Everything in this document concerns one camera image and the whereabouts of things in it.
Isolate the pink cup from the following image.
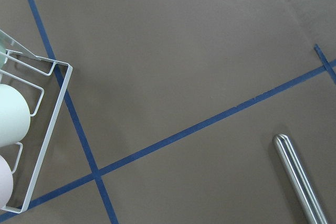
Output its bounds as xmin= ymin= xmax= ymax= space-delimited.
xmin=0 ymin=156 xmax=14 ymax=208

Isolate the mint green cup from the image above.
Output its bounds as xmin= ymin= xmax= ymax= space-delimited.
xmin=1 ymin=84 xmax=30 ymax=147

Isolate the white wire cup rack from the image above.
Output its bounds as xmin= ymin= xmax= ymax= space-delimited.
xmin=0 ymin=29 xmax=73 ymax=214

